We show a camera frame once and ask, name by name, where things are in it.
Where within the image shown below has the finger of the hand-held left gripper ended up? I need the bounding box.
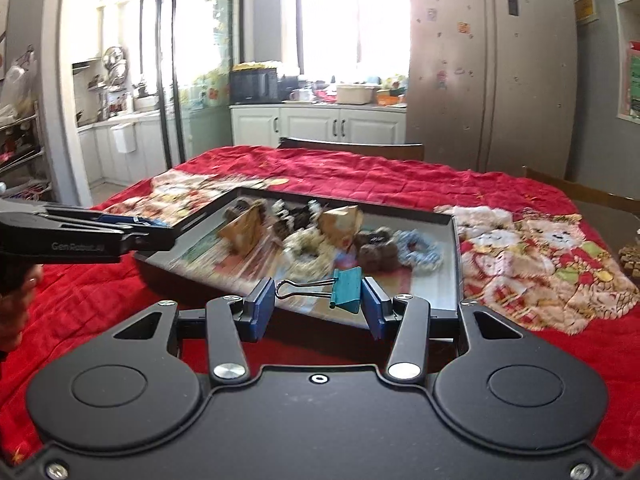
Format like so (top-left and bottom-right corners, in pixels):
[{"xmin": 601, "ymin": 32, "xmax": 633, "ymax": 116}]
[
  {"xmin": 121, "ymin": 226, "xmax": 177, "ymax": 256},
  {"xmin": 37, "ymin": 204, "xmax": 172, "ymax": 229}
]

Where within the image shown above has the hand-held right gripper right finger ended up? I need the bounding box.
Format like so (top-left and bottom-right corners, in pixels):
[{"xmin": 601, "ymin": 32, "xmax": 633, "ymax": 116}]
[{"xmin": 361, "ymin": 277, "xmax": 526, "ymax": 385}]

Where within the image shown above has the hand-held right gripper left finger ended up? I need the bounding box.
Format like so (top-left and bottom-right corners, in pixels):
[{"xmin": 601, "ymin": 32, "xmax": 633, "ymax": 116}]
[{"xmin": 112, "ymin": 277, "xmax": 276, "ymax": 385}]

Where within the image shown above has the teal binder clip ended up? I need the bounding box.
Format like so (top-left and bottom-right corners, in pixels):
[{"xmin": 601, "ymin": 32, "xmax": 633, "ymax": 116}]
[{"xmin": 275, "ymin": 267, "xmax": 363, "ymax": 316}]

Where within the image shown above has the brown fuzzy bear hair tie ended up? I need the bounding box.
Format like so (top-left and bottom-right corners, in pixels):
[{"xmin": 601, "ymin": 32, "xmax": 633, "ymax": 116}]
[{"xmin": 355, "ymin": 227, "xmax": 401, "ymax": 271}]

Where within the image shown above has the black cardboard box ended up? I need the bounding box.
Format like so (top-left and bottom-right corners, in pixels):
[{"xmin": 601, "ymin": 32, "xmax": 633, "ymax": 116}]
[{"xmin": 132, "ymin": 186, "xmax": 463, "ymax": 343}]

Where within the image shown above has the light blue scrunchie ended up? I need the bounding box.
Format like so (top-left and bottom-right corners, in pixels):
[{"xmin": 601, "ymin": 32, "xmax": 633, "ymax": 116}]
[{"xmin": 397, "ymin": 229, "xmax": 444, "ymax": 269}]

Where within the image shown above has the cream scrunchie with cat charm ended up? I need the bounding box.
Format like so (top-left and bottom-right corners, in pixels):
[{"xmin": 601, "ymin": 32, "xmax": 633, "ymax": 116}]
[{"xmin": 282, "ymin": 227, "xmax": 337, "ymax": 276}]

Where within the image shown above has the person's left hand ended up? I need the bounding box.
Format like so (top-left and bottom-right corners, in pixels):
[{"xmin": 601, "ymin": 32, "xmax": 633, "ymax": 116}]
[{"xmin": 0, "ymin": 265, "xmax": 44, "ymax": 356}]

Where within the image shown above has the white kitchen counter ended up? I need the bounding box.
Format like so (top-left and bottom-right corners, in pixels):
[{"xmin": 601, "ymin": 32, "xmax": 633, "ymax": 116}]
[{"xmin": 77, "ymin": 110, "xmax": 176, "ymax": 186}]

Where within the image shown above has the white hanging bin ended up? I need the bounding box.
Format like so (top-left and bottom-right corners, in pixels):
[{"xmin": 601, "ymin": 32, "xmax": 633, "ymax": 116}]
[{"xmin": 110, "ymin": 124, "xmax": 137, "ymax": 154}]

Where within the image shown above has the metal storage rack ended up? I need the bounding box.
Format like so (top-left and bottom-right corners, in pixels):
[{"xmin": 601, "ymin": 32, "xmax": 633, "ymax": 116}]
[{"xmin": 0, "ymin": 100, "xmax": 53, "ymax": 201}]

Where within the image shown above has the red printed bear blanket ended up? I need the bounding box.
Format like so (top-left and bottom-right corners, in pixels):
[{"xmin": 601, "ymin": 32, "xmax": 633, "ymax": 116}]
[{"xmin": 0, "ymin": 145, "xmax": 640, "ymax": 466}]

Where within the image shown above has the white plastic bag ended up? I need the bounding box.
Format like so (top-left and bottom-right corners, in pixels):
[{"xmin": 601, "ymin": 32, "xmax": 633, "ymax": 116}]
[{"xmin": 0, "ymin": 55, "xmax": 38, "ymax": 111}]

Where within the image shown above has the black framed glass door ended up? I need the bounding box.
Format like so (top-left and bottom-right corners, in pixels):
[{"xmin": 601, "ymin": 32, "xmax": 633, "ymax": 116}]
[{"xmin": 140, "ymin": 0, "xmax": 246, "ymax": 171}]

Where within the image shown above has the wooden chair back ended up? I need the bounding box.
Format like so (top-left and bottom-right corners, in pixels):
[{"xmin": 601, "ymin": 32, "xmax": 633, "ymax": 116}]
[{"xmin": 277, "ymin": 136, "xmax": 425, "ymax": 162}]

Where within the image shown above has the black microwave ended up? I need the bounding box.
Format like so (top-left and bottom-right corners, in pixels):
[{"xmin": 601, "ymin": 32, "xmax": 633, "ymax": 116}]
[{"xmin": 229, "ymin": 69, "xmax": 280, "ymax": 106}]

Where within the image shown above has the white sideboard cabinet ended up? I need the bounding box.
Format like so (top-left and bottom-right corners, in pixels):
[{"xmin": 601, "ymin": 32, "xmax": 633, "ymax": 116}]
[{"xmin": 230, "ymin": 104, "xmax": 408, "ymax": 148}]

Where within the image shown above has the black kitchen appliance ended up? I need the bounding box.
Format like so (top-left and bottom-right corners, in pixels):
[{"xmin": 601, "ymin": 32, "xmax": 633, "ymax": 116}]
[{"xmin": 277, "ymin": 76, "xmax": 300, "ymax": 103}]

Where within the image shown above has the white plastic basin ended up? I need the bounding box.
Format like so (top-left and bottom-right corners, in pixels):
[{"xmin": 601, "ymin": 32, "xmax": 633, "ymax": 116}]
[{"xmin": 336, "ymin": 84, "xmax": 381, "ymax": 105}]

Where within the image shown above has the dark wooden chair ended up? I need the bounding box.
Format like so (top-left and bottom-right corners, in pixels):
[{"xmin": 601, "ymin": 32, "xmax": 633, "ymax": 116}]
[{"xmin": 522, "ymin": 166, "xmax": 640, "ymax": 211}]

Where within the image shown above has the tan knitted item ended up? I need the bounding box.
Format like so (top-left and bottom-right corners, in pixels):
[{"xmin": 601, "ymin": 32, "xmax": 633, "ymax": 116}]
[{"xmin": 618, "ymin": 245, "xmax": 640, "ymax": 276}]

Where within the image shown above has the beige double-door refrigerator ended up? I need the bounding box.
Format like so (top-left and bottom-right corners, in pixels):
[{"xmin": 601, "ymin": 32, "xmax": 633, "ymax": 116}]
[{"xmin": 406, "ymin": 0, "xmax": 581, "ymax": 181}]

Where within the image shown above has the window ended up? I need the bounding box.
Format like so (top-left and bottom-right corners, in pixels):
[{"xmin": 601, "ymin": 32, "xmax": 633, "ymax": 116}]
[{"xmin": 295, "ymin": 0, "xmax": 411, "ymax": 86}]

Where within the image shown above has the green printed box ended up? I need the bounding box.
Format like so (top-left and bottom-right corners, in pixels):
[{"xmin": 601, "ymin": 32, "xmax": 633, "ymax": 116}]
[{"xmin": 622, "ymin": 52, "xmax": 640, "ymax": 116}]

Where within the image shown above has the white wall shelf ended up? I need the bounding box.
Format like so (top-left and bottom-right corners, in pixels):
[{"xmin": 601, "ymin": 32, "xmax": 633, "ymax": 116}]
[{"xmin": 607, "ymin": 0, "xmax": 640, "ymax": 123}]

